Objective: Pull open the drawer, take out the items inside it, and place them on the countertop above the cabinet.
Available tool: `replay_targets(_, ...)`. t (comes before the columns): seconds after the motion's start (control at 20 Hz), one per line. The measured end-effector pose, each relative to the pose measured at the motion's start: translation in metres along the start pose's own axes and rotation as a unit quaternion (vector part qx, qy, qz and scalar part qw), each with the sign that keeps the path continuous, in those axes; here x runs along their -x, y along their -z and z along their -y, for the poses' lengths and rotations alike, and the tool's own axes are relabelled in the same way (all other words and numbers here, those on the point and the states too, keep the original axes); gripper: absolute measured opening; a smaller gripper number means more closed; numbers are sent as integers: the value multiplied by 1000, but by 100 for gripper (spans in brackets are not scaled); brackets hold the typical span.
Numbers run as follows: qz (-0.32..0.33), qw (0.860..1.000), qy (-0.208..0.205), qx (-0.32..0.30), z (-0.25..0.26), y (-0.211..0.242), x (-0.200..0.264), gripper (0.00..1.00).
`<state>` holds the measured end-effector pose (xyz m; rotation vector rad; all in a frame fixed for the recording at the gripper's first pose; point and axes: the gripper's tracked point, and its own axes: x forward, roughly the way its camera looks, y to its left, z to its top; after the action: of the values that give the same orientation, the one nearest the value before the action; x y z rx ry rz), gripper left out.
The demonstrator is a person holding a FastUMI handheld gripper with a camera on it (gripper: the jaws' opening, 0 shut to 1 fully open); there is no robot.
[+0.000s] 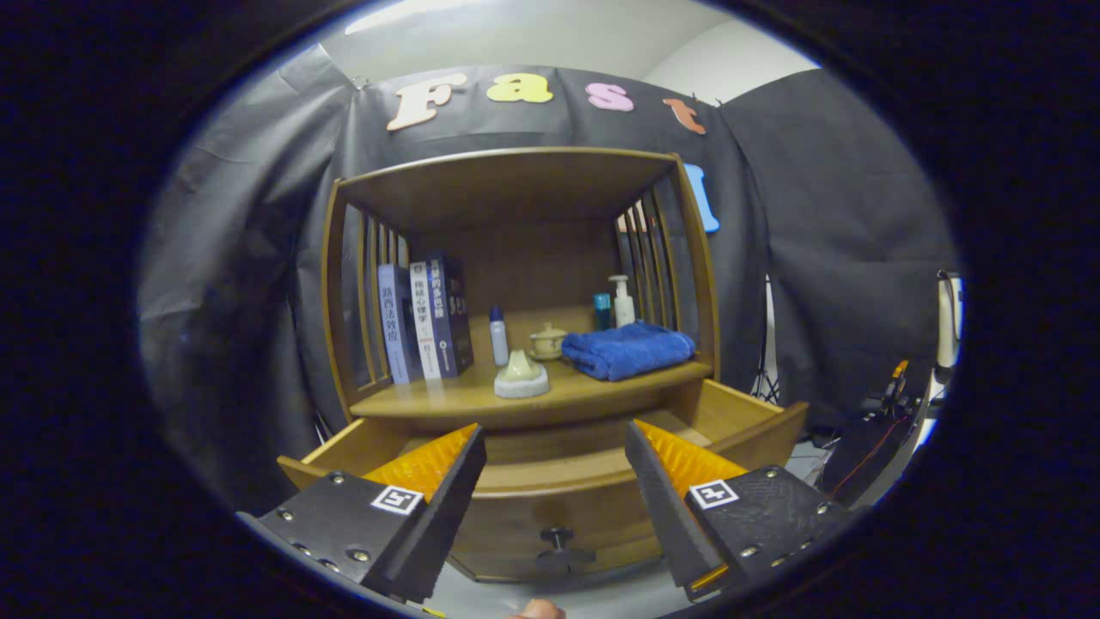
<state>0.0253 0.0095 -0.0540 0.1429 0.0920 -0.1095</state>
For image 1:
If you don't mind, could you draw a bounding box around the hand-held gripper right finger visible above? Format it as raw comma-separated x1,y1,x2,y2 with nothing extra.
624,419,852,603

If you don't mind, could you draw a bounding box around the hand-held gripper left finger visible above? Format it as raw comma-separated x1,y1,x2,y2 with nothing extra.
256,423,488,604

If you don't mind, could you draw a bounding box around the wooden drawer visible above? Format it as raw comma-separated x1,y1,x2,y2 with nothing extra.
277,378,810,584

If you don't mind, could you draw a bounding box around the black drawer knob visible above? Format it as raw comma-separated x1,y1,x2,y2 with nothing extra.
536,527,598,579

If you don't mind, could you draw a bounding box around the wooden countertop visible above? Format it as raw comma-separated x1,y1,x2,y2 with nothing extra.
350,305,714,422

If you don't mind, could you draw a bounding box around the wooden cabinet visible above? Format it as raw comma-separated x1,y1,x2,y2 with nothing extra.
320,146,723,431

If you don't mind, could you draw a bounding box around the black light stand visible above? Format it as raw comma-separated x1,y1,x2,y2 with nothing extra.
749,275,779,405

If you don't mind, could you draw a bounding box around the blue folded towel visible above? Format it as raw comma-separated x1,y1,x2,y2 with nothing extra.
561,322,697,383

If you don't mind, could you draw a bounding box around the white spine book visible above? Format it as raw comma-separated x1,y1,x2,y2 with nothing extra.
409,260,443,381

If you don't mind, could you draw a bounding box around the light blue book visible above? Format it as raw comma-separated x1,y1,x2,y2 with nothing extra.
377,263,424,385

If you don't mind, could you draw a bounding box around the dark blue book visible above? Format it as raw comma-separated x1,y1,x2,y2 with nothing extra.
425,251,475,379

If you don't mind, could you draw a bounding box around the beige lidded teacup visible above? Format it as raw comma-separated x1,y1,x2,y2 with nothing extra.
527,322,569,362

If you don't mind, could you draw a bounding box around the dark equipment with orange part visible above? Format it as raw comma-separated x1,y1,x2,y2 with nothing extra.
821,359,933,508

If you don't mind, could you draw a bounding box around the white pump bottle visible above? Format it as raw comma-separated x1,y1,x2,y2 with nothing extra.
608,274,637,328

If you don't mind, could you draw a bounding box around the white pole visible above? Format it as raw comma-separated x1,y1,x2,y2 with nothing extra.
935,270,965,372

